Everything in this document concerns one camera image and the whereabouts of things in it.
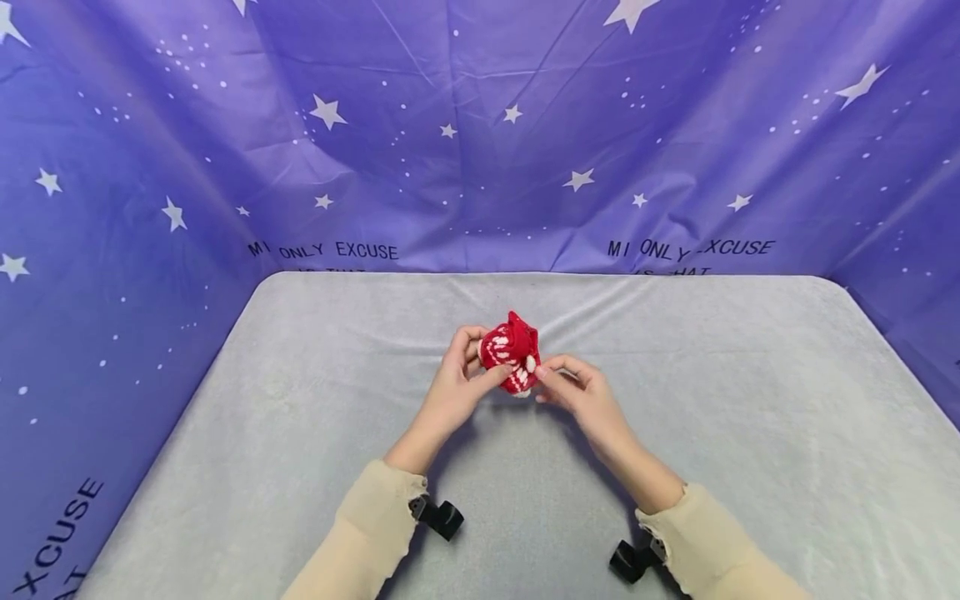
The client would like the black wrist band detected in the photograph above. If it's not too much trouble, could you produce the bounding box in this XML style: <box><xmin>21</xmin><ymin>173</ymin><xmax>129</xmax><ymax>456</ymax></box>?
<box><xmin>607</xmin><ymin>536</ymin><xmax>668</xmax><ymax>585</ymax></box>
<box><xmin>408</xmin><ymin>495</ymin><xmax>465</xmax><ymax>543</ymax></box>

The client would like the person's left forearm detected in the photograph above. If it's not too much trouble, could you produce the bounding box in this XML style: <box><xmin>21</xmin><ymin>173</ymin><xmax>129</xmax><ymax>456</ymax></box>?
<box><xmin>282</xmin><ymin>432</ymin><xmax>451</xmax><ymax>600</ymax></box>

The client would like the person's right hand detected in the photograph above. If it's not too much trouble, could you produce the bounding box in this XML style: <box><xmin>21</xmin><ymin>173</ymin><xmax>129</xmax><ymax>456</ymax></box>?
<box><xmin>533</xmin><ymin>355</ymin><xmax>636</xmax><ymax>455</ymax></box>

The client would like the person's left hand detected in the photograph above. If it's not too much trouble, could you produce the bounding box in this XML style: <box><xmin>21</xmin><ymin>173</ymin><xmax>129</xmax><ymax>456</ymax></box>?
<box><xmin>409</xmin><ymin>326</ymin><xmax>514</xmax><ymax>447</ymax></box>

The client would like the person's right forearm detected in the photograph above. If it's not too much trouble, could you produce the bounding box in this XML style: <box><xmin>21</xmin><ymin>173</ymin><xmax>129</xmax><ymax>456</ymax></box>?
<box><xmin>597</xmin><ymin>433</ymin><xmax>813</xmax><ymax>600</ymax></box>

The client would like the red and white sock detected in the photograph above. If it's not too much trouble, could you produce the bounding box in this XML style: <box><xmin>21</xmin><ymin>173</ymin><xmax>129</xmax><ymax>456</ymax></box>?
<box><xmin>477</xmin><ymin>311</ymin><xmax>542</xmax><ymax>398</ymax></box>

